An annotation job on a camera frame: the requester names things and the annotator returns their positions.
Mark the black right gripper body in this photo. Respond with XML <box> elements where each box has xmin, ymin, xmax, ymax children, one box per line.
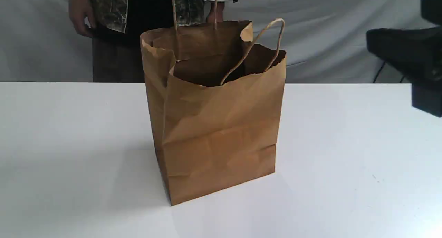
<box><xmin>366</xmin><ymin>0</ymin><xmax>442</xmax><ymax>117</ymax></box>

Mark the brown paper bag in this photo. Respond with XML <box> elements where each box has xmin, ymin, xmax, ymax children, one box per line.
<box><xmin>140</xmin><ymin>0</ymin><xmax>286</xmax><ymax>206</ymax></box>

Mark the person's left hand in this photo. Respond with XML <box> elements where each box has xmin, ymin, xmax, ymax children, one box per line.
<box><xmin>206</xmin><ymin>2</ymin><xmax>225</xmax><ymax>23</ymax></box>

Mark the person's right hand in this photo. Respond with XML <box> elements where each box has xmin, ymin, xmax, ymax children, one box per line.
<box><xmin>68</xmin><ymin>0</ymin><xmax>96</xmax><ymax>38</ymax></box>

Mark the white backdrop cloth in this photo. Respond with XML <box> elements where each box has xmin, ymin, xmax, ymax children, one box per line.
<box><xmin>0</xmin><ymin>0</ymin><xmax>431</xmax><ymax>83</ymax></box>

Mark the person in camouflage shirt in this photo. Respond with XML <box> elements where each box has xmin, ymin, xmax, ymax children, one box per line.
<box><xmin>90</xmin><ymin>0</ymin><xmax>238</xmax><ymax>83</ymax></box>

